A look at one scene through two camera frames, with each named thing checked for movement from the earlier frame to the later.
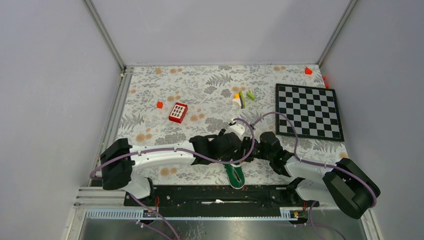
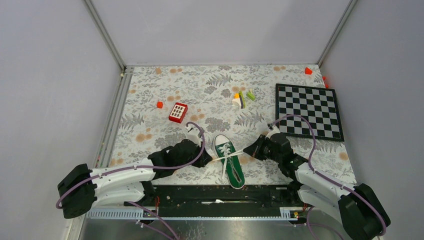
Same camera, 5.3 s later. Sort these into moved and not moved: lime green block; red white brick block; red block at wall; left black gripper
Moved: left black gripper
Not moved: lime green block; red block at wall; red white brick block
